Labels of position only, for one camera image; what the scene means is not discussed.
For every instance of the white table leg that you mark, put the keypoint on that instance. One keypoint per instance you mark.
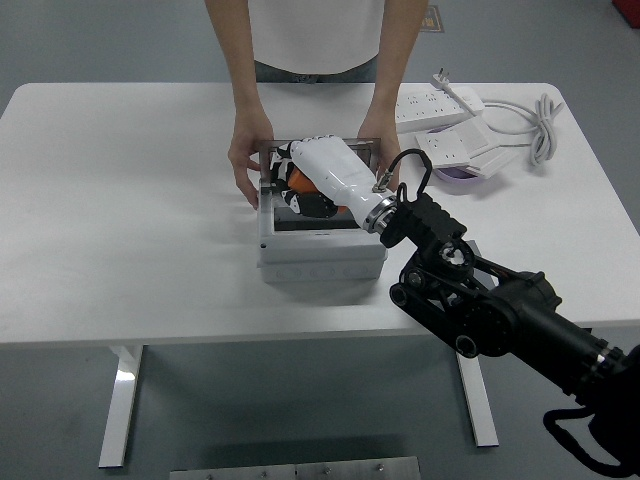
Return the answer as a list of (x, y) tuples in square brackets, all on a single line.
[(476, 400), (122, 395)]

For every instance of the grey metal plate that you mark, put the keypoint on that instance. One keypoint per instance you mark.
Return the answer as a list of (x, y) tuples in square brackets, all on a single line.
[(295, 470)]

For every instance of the grey plastic junction box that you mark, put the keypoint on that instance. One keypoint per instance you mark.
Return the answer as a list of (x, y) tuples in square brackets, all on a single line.
[(320, 255)]

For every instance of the plain white switch panel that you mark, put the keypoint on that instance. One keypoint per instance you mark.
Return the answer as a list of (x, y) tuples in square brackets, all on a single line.
[(495, 162), (475, 135)]

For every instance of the smoky transparent box lid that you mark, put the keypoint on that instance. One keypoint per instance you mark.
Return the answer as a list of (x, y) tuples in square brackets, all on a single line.
[(265, 176)]

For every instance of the white wall socket panel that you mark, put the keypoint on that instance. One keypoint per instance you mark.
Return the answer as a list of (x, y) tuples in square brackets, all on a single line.
[(450, 150)]

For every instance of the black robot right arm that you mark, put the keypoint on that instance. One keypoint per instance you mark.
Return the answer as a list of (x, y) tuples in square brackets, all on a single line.
[(500, 310)]

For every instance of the brown floor sign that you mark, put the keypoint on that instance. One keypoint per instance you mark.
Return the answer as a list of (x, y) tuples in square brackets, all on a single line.
[(435, 20)]

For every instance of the person's left hand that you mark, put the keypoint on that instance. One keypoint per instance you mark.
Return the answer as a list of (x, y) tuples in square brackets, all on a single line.
[(387, 140)]

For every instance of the person's right forearm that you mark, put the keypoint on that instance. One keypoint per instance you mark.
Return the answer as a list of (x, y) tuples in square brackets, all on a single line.
[(240, 60)]

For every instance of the wide white power strip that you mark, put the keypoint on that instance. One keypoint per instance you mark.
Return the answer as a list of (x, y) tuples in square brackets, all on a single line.
[(430, 107)]

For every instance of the person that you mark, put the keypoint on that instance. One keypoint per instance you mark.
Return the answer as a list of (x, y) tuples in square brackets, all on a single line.
[(315, 35)]

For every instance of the purple round bowl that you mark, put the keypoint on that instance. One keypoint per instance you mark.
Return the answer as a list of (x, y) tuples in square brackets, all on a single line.
[(457, 177)]

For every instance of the person's right hand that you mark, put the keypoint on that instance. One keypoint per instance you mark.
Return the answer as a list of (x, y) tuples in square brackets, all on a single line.
[(245, 140)]

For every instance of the red crate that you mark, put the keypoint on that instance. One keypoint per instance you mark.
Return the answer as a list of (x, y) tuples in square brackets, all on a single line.
[(630, 10)]

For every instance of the orange cylinder battery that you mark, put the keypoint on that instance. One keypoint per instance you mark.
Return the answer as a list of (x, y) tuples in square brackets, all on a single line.
[(300, 181)]

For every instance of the narrow white socket bar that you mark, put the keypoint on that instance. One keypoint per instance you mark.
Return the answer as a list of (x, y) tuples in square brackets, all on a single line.
[(470, 100)]

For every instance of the person's left forearm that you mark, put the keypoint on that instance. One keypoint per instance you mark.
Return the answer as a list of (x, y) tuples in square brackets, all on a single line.
[(395, 65)]

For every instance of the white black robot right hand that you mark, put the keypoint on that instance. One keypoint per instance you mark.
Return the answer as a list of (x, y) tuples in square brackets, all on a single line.
[(335, 170)]

